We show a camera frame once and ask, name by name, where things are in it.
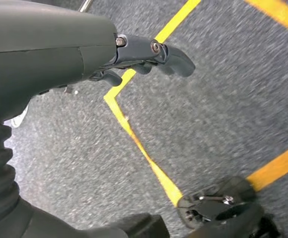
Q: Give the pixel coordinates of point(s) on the yellow floor tape square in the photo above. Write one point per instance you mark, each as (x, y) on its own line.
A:
(113, 96)

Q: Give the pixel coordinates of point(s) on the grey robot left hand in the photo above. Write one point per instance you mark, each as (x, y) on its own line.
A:
(47, 49)

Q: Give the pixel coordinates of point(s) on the white power adapter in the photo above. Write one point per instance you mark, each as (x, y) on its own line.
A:
(20, 118)

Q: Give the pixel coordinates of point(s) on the chrome stanchion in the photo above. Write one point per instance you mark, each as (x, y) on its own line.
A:
(85, 5)

